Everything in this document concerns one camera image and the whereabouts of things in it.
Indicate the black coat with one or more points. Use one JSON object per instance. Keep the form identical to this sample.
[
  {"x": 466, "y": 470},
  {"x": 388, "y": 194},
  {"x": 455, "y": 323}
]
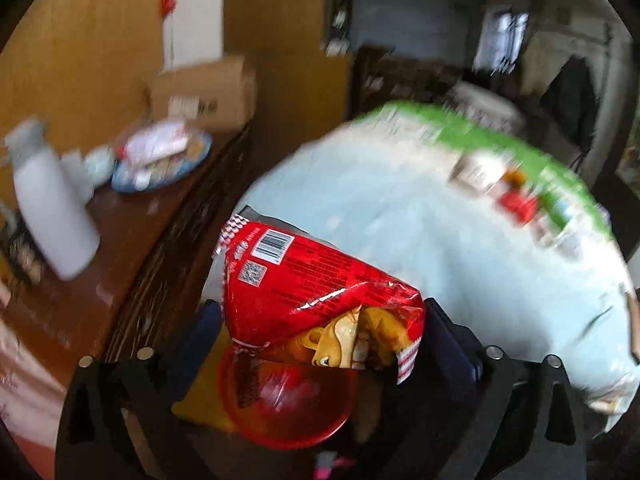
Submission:
[{"x": 570, "y": 105}]

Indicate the white pink snack packet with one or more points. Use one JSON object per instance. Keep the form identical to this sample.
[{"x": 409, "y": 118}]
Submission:
[{"x": 155, "y": 142}]

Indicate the cardboard box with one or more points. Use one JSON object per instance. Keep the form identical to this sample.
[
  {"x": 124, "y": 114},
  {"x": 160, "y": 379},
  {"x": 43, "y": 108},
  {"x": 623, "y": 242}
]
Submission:
[{"x": 210, "y": 90}]

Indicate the pale green cup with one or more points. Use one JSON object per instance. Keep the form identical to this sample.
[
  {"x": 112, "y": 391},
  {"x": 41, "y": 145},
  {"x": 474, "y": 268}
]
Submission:
[{"x": 99, "y": 166}]

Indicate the window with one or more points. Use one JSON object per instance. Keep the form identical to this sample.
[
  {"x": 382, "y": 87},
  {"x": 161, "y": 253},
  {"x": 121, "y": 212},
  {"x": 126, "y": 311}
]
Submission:
[{"x": 502, "y": 40}]

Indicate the red snack bag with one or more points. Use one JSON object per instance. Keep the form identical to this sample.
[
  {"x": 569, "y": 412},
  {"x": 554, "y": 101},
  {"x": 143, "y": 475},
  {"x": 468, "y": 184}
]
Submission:
[{"x": 300, "y": 280}]

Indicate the blue plate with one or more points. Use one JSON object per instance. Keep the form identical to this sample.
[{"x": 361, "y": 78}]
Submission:
[{"x": 190, "y": 160}]

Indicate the dark wooden side table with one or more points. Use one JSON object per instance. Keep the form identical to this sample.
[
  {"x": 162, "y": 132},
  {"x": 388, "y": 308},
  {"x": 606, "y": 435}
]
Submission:
[{"x": 135, "y": 240}]

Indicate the green white printed bedsheet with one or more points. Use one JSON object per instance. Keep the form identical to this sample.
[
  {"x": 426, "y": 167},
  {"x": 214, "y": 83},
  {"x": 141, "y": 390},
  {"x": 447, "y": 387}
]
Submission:
[{"x": 425, "y": 220}]

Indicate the white thermos flask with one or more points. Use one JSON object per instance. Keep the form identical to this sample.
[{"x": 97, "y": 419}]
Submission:
[{"x": 55, "y": 210}]

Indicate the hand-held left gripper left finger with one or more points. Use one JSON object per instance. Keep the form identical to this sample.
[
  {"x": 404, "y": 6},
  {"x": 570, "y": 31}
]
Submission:
[{"x": 200, "y": 342}]

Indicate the red plastic bin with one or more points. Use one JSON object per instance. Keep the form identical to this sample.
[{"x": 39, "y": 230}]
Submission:
[{"x": 295, "y": 415}]

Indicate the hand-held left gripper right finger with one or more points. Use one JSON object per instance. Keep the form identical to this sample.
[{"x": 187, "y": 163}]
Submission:
[{"x": 450, "y": 347}]

